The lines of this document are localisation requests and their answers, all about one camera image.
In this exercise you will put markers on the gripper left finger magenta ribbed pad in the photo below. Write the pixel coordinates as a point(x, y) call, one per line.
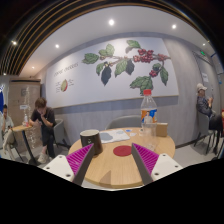
point(72, 167)

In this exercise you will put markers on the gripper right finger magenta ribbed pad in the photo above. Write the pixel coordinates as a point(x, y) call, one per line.
point(152, 166)

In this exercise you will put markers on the red round coaster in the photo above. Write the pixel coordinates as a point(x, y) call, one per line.
point(122, 150)

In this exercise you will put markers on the dark mug with white rim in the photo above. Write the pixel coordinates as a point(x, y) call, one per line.
point(92, 136)

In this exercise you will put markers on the grey chair beside black-clad person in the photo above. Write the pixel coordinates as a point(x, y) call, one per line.
point(59, 134)

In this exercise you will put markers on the small brown cardboard box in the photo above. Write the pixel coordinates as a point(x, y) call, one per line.
point(161, 129)

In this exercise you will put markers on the white paper placemat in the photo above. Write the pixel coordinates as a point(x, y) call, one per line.
point(111, 136)

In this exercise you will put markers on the grey chair behind table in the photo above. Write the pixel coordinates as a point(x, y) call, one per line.
point(125, 121)

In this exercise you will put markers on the clear plastic bottle, red cap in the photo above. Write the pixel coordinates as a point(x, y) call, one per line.
point(148, 120)

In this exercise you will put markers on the seated person in black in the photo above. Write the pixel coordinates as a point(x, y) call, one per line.
point(43, 117)

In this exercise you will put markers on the small round side table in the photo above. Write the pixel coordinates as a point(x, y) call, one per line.
point(23, 129)

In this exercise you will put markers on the grey chair at right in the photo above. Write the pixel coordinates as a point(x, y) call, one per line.
point(204, 131)

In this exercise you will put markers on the person at far left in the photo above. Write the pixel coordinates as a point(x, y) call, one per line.
point(6, 125)

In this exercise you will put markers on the seated person with white cap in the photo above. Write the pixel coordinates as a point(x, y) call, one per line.
point(204, 106)

